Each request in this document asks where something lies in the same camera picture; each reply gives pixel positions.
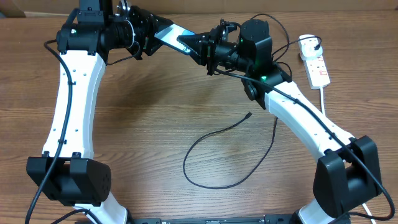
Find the Samsung Galaxy smartphone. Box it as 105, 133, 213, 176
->
154, 24, 195, 55

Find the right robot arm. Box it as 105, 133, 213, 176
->
177, 19, 384, 223

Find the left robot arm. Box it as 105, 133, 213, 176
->
26, 0, 185, 223

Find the white power strip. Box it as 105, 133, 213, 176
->
303, 56, 330, 90

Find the black USB charging cable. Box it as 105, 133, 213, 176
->
182, 13, 323, 190

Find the white wall charger plug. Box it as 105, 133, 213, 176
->
298, 34, 323, 61

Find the white power strip cord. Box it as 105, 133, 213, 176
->
319, 86, 377, 224

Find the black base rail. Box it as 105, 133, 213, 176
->
134, 214, 297, 224

